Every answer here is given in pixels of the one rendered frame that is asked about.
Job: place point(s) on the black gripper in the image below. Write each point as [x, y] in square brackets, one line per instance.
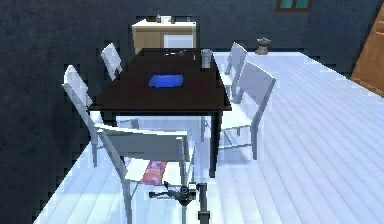
[183, 194]

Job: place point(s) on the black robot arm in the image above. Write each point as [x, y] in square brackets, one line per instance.
[203, 206]

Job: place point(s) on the red patterned packet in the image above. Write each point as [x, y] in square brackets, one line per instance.
[154, 172]

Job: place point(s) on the blue packet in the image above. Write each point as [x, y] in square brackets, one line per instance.
[166, 81]

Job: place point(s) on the white chair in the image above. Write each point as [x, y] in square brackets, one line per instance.
[77, 90]
[111, 60]
[236, 60]
[253, 86]
[146, 146]

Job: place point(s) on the dark brown dining table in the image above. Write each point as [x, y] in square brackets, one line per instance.
[173, 96]

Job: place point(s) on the grey drinking glass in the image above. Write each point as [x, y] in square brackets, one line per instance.
[206, 58]

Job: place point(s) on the small dark cutlery piece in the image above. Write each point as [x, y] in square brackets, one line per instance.
[176, 52]

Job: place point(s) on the white appliance front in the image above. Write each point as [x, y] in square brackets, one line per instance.
[178, 41]

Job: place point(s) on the beige kitchen cupboard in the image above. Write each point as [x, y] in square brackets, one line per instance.
[150, 36]

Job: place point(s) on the small grey bottle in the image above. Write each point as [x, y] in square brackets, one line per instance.
[158, 18]

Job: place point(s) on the brown clay pot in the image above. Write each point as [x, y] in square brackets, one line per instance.
[263, 46]

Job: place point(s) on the brown framed window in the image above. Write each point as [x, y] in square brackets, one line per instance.
[294, 4]

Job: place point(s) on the brown wooden door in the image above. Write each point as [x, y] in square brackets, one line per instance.
[371, 63]

